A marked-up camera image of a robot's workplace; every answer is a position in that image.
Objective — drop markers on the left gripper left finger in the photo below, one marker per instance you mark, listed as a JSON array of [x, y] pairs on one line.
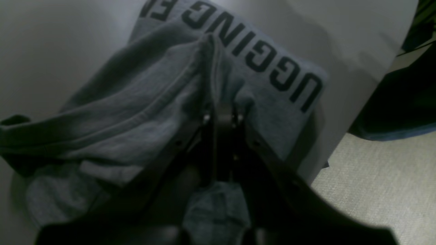
[[150, 209]]

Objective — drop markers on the blue fabric item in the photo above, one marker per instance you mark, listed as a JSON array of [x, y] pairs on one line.
[[403, 105]]

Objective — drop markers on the grey T-shirt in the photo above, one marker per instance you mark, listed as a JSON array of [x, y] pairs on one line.
[[183, 55]]

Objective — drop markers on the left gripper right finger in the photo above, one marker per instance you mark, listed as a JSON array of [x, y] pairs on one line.
[[283, 209]]

